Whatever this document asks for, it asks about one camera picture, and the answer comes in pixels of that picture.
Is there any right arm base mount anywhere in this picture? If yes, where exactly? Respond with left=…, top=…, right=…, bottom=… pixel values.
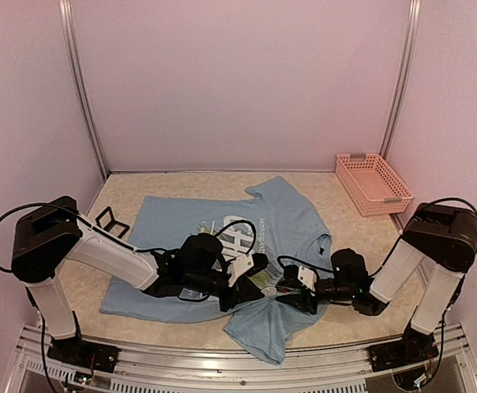
left=368, top=341, right=439, bottom=373

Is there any silver round brooch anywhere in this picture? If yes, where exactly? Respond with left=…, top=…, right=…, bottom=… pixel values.
left=261, top=287, right=277, bottom=297

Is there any orange round brooch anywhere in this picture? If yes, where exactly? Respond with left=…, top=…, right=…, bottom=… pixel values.
left=277, top=287, right=293, bottom=295

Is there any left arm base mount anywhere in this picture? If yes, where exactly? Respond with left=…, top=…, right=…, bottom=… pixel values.
left=48, top=341, right=120, bottom=373

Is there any light blue printed t-shirt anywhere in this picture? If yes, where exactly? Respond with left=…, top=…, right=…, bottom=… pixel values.
left=99, top=175, right=332, bottom=365

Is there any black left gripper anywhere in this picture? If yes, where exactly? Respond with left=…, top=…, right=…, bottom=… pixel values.
left=185, top=269, right=265, bottom=314

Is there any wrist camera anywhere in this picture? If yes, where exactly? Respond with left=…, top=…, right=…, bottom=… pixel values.
left=281, top=265, right=318, bottom=292
left=226, top=253, right=269, bottom=287

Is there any aluminium corner post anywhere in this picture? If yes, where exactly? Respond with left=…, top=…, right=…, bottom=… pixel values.
left=379, top=0, right=422, bottom=160
left=58, top=0, right=111, bottom=182

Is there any black brooch display case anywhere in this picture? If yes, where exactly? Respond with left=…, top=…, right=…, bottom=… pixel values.
left=95, top=206, right=130, bottom=239

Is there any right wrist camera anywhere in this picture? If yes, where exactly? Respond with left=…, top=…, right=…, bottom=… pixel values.
left=281, top=265, right=318, bottom=292

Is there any right aluminium corner post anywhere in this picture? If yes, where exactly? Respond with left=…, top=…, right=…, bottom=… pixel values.
left=379, top=0, right=422, bottom=160

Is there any left aluminium corner post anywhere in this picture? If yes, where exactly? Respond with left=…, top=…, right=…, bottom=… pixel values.
left=58, top=0, right=111, bottom=182

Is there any black right camera cable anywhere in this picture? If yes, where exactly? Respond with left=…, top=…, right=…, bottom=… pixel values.
left=418, top=197, right=477, bottom=246

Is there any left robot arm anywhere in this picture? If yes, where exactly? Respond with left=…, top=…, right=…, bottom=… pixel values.
left=11, top=196, right=268, bottom=364

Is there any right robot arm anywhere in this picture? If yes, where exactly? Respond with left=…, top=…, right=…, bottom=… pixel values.
left=276, top=197, right=477, bottom=364

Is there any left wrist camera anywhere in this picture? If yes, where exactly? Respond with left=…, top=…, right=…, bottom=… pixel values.
left=226, top=253, right=269, bottom=287

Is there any pink plastic basket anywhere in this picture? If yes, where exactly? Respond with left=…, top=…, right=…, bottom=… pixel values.
left=335, top=153, right=414, bottom=217

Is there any aluminium front rail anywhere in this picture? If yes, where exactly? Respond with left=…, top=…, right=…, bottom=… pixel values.
left=4, top=327, right=477, bottom=393

